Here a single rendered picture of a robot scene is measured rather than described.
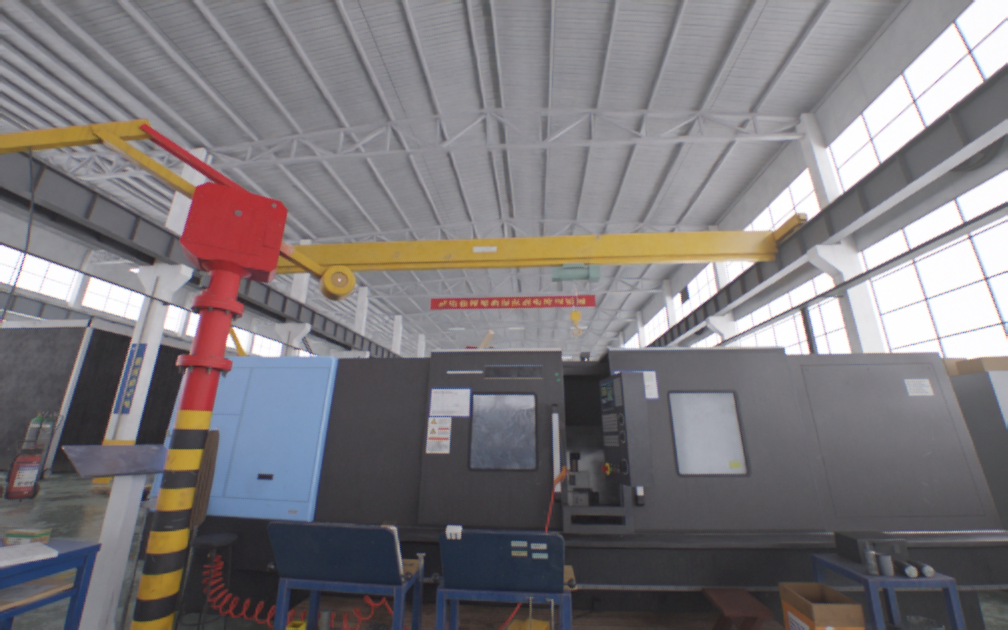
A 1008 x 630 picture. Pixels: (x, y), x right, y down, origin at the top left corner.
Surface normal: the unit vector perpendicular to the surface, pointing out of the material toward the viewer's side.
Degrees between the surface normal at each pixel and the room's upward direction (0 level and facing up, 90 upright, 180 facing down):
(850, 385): 86
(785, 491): 86
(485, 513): 86
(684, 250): 90
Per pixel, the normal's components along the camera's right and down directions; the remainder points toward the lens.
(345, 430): -0.08, -0.35
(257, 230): 0.54, -0.24
